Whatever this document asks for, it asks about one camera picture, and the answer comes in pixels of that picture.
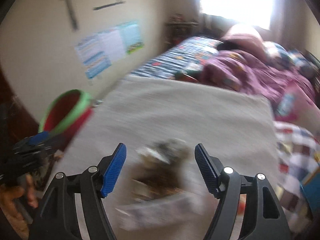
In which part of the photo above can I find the purple floral quilt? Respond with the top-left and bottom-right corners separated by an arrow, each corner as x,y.
199,50 -> 315,108

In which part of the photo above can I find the grey patterned paper bag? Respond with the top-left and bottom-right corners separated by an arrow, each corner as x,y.
136,138 -> 191,170

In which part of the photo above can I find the black vertical wall bracket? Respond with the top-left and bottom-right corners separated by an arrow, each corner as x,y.
62,0 -> 79,31

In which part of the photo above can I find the red bin with green rim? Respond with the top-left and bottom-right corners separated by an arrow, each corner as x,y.
38,89 -> 93,152

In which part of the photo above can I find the teal number wall poster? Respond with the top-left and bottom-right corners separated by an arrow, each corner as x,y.
118,21 -> 144,55

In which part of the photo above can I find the blue plaid cartoon bedsheet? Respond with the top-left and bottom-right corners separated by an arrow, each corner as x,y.
130,36 -> 222,79

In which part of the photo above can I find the blue plaid pillow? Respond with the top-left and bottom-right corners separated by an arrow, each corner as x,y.
263,41 -> 294,70

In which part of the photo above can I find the person's left hand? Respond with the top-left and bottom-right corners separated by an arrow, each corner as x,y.
1,174 -> 39,239

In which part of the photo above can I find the dark brown wooden door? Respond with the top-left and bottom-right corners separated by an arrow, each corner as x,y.
1,73 -> 39,153

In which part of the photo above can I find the pink white snack wrapper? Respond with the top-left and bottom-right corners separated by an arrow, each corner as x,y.
116,192 -> 204,231

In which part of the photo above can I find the black horizontal wall bracket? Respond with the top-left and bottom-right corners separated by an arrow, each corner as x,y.
93,0 -> 125,11

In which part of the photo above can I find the white chart wall poster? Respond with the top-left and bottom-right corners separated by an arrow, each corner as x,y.
98,28 -> 126,63

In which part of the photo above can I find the pink pillow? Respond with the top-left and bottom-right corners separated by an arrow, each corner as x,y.
217,24 -> 267,63

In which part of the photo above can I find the blue alphabet wall poster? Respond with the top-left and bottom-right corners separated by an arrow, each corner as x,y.
75,34 -> 111,79

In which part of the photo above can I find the small cluttered side table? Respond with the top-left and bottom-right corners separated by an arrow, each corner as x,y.
165,14 -> 199,48

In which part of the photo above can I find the grey towel mat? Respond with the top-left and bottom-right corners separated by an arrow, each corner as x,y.
46,76 -> 281,240

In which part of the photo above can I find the bright curtained window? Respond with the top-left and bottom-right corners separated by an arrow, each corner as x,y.
200,0 -> 276,30

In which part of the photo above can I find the dark brown gold packet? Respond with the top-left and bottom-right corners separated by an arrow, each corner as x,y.
131,164 -> 184,202

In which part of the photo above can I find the pink pouch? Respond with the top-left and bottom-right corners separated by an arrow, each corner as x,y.
274,82 -> 314,122

